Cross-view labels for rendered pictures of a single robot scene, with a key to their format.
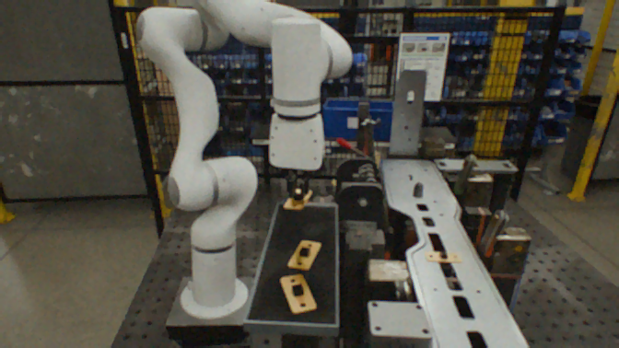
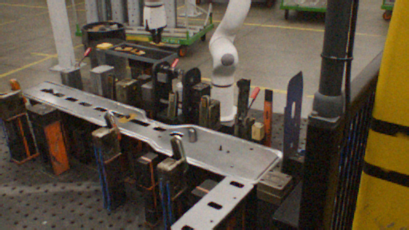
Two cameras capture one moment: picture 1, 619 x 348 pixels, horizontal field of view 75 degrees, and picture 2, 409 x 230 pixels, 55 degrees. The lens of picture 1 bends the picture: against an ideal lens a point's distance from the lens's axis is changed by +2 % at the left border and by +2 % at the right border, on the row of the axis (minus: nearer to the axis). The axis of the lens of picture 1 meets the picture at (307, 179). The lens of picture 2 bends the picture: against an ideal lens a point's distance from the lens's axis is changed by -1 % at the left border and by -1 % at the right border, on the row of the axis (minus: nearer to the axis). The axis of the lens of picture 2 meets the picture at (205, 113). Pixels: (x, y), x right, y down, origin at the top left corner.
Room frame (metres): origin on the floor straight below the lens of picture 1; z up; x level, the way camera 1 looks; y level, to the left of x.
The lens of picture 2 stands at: (1.89, -1.41, 1.74)
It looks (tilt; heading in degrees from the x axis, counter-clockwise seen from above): 26 degrees down; 122
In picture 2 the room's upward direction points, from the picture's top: 2 degrees counter-clockwise
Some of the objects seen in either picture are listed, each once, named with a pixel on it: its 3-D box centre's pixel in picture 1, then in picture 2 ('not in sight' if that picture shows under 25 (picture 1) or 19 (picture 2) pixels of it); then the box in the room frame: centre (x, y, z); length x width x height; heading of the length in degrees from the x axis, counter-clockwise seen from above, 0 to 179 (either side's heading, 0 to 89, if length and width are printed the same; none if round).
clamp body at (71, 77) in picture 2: not in sight; (75, 100); (0.24, -0.13, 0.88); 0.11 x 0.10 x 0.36; 86
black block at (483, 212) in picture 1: (470, 249); (152, 192); (1.08, -0.53, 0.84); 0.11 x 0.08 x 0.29; 86
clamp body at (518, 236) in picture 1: (496, 286); (110, 168); (0.87, -0.52, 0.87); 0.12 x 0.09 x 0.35; 86
